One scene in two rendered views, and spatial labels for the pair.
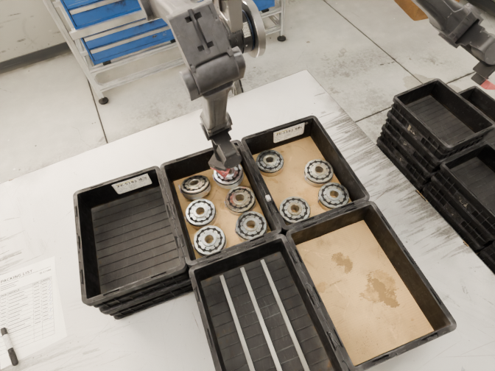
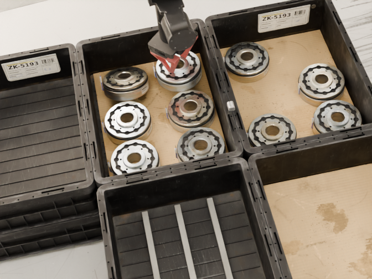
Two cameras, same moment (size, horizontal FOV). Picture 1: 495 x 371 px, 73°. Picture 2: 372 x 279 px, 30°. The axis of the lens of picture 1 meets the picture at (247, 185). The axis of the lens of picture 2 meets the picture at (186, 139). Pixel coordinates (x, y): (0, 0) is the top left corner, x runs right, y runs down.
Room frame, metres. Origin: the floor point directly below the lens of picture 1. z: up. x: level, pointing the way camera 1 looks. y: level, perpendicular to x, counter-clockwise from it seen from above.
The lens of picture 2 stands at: (-0.35, -0.09, 2.04)
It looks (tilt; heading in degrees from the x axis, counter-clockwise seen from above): 54 degrees down; 9
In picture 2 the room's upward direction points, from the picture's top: 7 degrees counter-clockwise
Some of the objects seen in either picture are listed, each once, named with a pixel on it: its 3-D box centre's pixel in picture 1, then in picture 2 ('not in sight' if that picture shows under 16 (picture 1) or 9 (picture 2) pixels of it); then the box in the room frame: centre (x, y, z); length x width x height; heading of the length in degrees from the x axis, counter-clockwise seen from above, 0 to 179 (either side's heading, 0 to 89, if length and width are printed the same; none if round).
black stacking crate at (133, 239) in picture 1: (132, 235); (21, 139); (0.50, 0.39, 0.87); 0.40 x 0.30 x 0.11; 14
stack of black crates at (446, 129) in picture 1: (425, 140); not in sight; (1.12, -1.01, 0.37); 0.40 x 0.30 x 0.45; 19
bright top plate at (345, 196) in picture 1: (334, 195); (337, 118); (0.56, -0.29, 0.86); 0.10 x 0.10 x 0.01
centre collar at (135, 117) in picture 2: (199, 211); (127, 118); (0.56, 0.17, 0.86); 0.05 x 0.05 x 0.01
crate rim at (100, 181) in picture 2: (216, 196); (154, 97); (0.57, 0.10, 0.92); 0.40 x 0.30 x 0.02; 14
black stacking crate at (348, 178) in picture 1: (299, 177); (288, 86); (0.65, -0.19, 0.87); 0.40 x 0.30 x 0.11; 14
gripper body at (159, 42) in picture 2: (222, 151); (171, 28); (0.69, 0.07, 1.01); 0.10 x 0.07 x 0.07; 149
